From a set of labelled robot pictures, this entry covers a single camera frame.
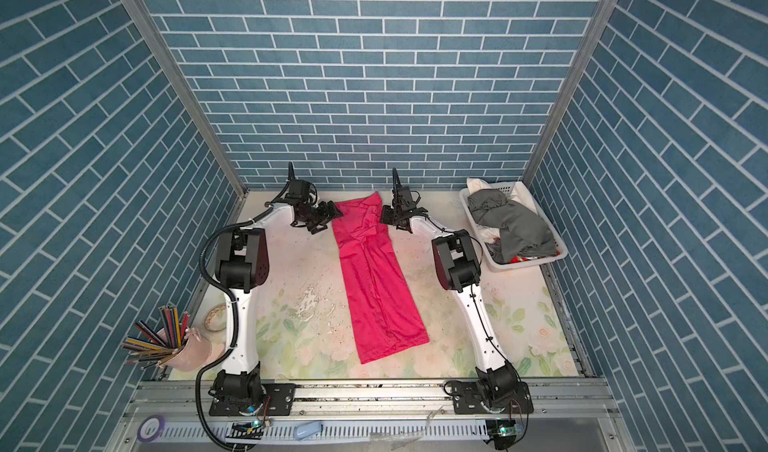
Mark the left green circuit board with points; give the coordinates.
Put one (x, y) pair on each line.
(250, 430)

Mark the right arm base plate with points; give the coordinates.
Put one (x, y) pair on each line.
(467, 399)

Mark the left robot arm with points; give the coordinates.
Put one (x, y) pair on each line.
(235, 260)

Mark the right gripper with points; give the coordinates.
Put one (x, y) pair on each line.
(386, 215)

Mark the white adhesive tape roll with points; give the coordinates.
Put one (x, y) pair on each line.
(216, 318)

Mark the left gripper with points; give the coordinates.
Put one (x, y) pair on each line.
(324, 215)

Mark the aluminium mounting rail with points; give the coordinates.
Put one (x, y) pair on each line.
(383, 399)

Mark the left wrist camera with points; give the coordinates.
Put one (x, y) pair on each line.
(300, 192)

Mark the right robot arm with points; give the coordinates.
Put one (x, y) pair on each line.
(458, 270)

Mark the green circuit board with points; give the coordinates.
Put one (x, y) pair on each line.
(502, 434)
(250, 430)

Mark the purple tape roll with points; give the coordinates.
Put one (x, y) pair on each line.
(150, 429)

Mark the grey t shirt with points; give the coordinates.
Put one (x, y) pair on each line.
(523, 234)

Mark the red t shirt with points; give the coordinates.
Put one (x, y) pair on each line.
(523, 261)

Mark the right green circuit board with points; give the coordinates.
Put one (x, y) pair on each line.
(502, 434)

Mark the white slotted cable duct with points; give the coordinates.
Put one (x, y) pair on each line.
(331, 432)

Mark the white plastic laundry basket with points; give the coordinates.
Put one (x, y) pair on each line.
(560, 245)

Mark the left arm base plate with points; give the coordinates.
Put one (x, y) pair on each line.
(264, 399)

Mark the bundle of coloured pencils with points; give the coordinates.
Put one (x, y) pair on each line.
(156, 345)

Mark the pink t shirt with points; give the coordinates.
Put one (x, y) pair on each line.
(384, 317)

